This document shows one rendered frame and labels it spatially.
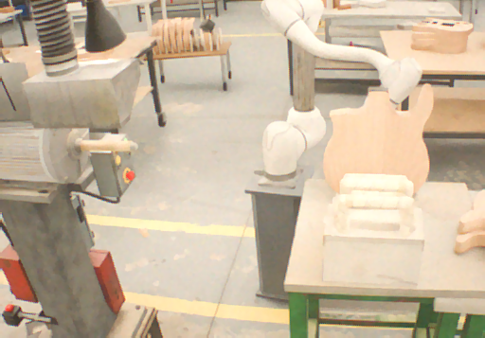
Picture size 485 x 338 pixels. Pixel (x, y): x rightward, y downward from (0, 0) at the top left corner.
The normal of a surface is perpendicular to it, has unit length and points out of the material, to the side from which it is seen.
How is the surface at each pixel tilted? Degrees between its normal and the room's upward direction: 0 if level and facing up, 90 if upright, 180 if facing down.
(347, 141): 91
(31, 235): 90
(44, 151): 70
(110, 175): 90
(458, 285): 0
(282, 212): 90
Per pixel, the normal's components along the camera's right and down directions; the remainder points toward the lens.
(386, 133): -0.22, 0.48
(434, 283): -0.08, -0.88
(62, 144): 0.94, 0.02
